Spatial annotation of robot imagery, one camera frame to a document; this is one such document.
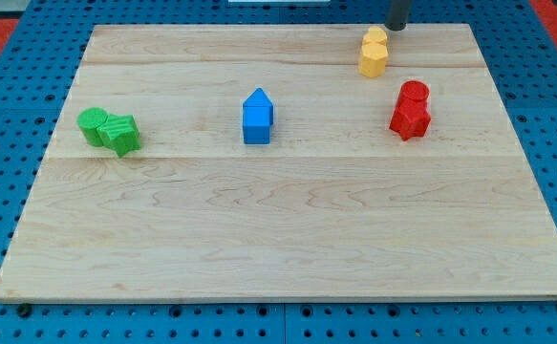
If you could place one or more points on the blue triangle block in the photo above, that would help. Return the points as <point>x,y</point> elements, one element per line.
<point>259,98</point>

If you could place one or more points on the blue cube block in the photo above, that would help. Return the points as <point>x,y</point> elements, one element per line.
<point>256,125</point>

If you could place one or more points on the red star block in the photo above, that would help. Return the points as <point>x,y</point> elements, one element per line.
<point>410,119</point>

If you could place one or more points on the green circle block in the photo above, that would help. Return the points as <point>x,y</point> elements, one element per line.
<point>88,121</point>

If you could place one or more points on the yellow hexagon block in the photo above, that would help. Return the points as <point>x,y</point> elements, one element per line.
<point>373,59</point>

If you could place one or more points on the light wooden board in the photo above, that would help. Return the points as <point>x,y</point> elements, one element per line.
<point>336,209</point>

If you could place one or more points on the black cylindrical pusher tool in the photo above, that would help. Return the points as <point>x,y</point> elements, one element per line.
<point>397,15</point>

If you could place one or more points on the green star block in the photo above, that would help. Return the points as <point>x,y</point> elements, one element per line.
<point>120,133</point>

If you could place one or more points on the yellow pentagon block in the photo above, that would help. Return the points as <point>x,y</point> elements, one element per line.
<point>375,35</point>

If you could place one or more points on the red circle block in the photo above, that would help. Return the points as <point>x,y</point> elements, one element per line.
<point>413,94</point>

